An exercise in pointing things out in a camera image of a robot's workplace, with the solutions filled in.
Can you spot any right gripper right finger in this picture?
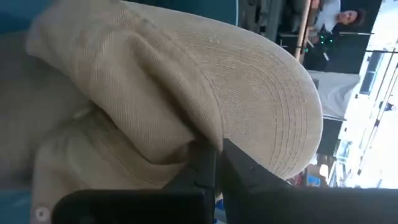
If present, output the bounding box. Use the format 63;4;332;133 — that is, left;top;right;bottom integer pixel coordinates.
219;138;398;224

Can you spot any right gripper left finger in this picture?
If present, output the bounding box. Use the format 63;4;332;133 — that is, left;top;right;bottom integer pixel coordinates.
51;139;218;224

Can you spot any beige cap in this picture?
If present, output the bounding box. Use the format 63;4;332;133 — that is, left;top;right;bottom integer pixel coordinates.
0;0;324;224

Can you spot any grey cloth cover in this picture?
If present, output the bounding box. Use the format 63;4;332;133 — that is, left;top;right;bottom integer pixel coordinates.
307;69;361;121

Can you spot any person in background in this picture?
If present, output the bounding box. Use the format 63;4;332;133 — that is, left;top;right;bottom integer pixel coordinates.
278;0;384;75

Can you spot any wooden post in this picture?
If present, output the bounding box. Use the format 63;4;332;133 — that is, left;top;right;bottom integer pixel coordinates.
293;0;313;62

